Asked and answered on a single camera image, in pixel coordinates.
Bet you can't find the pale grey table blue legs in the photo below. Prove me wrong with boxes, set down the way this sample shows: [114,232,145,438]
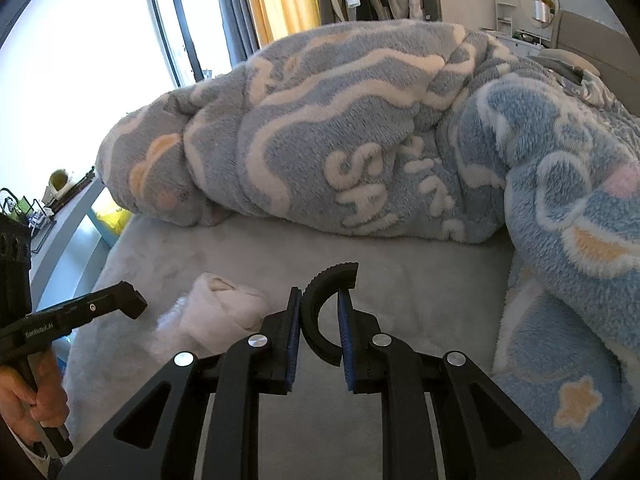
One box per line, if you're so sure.
[27,176,123,321]

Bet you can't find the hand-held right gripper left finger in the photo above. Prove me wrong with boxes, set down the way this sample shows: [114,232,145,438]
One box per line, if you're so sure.
[60,287,304,480]

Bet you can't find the dark brown wooden sticks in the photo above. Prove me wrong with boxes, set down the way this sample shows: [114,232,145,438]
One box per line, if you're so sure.
[50,167,97,211]

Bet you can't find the grey pillow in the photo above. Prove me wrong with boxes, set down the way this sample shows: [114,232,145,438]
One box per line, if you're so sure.
[537,48,603,83]

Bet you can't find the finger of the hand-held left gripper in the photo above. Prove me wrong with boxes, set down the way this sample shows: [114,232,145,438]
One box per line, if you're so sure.
[70,282,148,332]

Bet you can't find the fluffy green slipper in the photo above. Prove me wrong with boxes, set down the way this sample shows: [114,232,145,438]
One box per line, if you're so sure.
[47,168,72,193]

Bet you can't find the yellow plastic bag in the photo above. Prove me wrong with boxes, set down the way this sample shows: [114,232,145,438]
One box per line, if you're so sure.
[97,194,133,237]

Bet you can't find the black wire stand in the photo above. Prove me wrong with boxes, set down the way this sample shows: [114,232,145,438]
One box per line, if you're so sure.
[0,187,55,226]

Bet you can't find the white vanity desk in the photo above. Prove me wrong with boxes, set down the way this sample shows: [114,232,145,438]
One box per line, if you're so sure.
[494,0,546,58]

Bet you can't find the grey padded headboard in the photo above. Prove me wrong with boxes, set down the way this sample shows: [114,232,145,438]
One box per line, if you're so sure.
[557,9,628,78]

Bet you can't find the white tissue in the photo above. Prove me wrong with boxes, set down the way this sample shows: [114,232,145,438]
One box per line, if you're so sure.
[145,272,267,361]

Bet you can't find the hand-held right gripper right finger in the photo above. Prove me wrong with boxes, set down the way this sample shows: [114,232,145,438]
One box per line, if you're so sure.
[337,290,581,480]

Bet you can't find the pale grey bed mattress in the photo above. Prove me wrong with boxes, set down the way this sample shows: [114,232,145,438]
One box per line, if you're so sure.
[60,210,516,480]

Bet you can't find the black curved plastic piece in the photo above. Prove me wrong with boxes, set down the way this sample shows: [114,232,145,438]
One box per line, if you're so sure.
[302,261,360,366]

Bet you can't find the person's left hand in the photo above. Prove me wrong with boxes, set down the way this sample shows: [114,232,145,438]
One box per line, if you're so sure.
[0,355,69,429]

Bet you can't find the black window door frame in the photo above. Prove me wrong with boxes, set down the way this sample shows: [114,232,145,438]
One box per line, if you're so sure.
[141,0,207,88]

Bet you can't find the grey curtain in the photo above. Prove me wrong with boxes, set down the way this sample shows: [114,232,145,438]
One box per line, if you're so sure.
[212,0,262,59]

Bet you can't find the blue patterned fleece blanket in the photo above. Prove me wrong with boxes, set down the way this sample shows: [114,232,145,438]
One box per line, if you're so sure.
[95,19,640,441]

